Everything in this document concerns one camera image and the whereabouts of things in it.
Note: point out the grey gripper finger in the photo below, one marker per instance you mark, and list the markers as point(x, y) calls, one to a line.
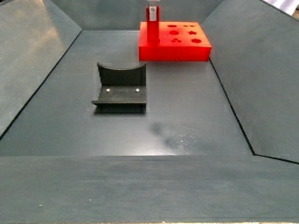
point(153, 10)

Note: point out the red arch peg block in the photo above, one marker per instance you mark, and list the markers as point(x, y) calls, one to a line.
point(153, 28)

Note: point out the red shape sorter board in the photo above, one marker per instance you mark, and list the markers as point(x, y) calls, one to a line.
point(182, 43)

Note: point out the black curved holder stand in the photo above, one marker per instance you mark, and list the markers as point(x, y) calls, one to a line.
point(122, 85)

